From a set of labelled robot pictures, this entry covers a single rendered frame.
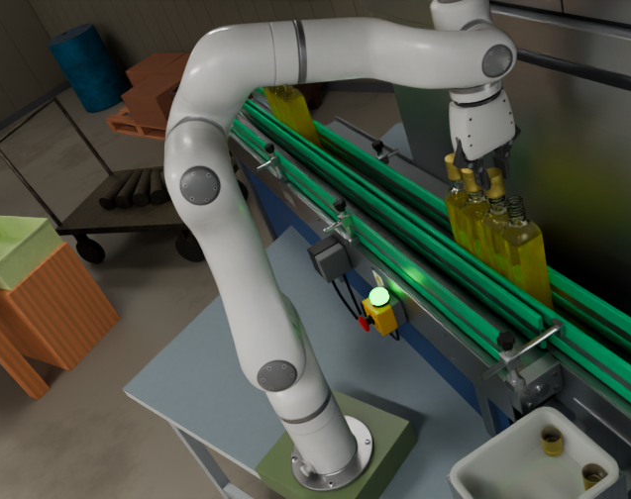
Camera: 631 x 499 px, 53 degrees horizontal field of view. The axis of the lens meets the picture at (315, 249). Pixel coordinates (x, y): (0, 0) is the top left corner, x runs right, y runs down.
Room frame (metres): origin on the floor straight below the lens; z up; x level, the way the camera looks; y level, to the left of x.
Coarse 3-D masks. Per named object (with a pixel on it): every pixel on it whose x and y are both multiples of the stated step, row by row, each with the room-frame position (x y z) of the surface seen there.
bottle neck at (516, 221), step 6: (510, 198) 0.87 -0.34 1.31; (516, 198) 0.87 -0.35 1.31; (522, 198) 0.86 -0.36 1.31; (510, 204) 0.86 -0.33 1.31; (516, 204) 0.85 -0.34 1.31; (522, 204) 0.85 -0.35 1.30; (510, 210) 0.86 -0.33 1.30; (516, 210) 0.85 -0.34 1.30; (522, 210) 0.85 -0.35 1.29; (510, 216) 0.86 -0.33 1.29; (516, 216) 0.85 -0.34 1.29; (522, 216) 0.85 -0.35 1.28; (510, 222) 0.86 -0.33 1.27; (516, 222) 0.85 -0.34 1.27; (522, 222) 0.85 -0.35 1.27
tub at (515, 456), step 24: (552, 408) 0.67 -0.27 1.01; (504, 432) 0.67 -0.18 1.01; (528, 432) 0.67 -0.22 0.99; (576, 432) 0.61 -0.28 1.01; (480, 456) 0.65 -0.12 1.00; (504, 456) 0.65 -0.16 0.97; (528, 456) 0.65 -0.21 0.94; (576, 456) 0.61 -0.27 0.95; (600, 456) 0.56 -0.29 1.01; (456, 480) 0.62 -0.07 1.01; (480, 480) 0.64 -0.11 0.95; (504, 480) 0.63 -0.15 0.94; (528, 480) 0.61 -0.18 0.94; (552, 480) 0.59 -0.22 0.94; (576, 480) 0.58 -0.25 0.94
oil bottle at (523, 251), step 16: (528, 224) 0.85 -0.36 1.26; (512, 240) 0.85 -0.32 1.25; (528, 240) 0.84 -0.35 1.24; (512, 256) 0.85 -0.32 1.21; (528, 256) 0.84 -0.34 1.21; (544, 256) 0.84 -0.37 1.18; (512, 272) 0.86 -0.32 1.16; (528, 272) 0.83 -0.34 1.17; (544, 272) 0.84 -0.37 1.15; (528, 288) 0.83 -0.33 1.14; (544, 288) 0.84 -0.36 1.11; (544, 304) 0.84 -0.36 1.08
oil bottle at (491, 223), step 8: (488, 208) 0.94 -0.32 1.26; (488, 216) 0.92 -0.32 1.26; (496, 216) 0.91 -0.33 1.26; (504, 216) 0.90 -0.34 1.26; (488, 224) 0.92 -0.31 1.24; (496, 224) 0.90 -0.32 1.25; (488, 232) 0.92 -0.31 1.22; (496, 232) 0.90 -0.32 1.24; (488, 240) 0.93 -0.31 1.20; (496, 240) 0.90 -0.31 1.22; (488, 248) 0.93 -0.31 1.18; (496, 248) 0.91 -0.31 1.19; (488, 256) 0.94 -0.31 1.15; (496, 256) 0.91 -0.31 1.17; (496, 264) 0.92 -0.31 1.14; (504, 264) 0.89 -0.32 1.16; (504, 272) 0.90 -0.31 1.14
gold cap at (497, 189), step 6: (492, 168) 0.93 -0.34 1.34; (498, 168) 0.93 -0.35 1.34; (492, 174) 0.92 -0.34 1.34; (498, 174) 0.91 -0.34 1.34; (492, 180) 0.91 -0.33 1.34; (498, 180) 0.91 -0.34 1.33; (492, 186) 0.91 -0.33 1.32; (498, 186) 0.91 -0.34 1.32; (504, 186) 0.92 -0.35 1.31; (486, 192) 0.92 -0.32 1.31; (492, 192) 0.91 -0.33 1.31; (498, 192) 0.91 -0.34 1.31; (504, 192) 0.91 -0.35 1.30; (492, 198) 0.91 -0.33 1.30
